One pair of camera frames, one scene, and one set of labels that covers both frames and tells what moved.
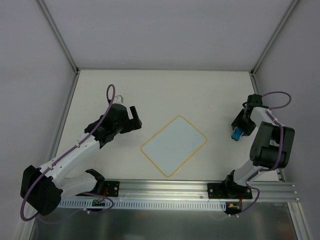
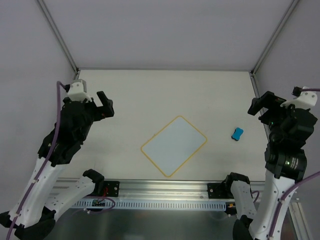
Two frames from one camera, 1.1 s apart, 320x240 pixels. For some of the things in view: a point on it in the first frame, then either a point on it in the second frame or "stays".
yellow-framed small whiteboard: x=171 y=148 stays
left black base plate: x=111 y=188 stays
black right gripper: x=243 y=125 -> x=265 y=105
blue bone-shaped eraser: x=237 y=134 stays
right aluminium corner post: x=291 y=7 stays
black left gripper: x=132 y=121 -> x=99 y=110
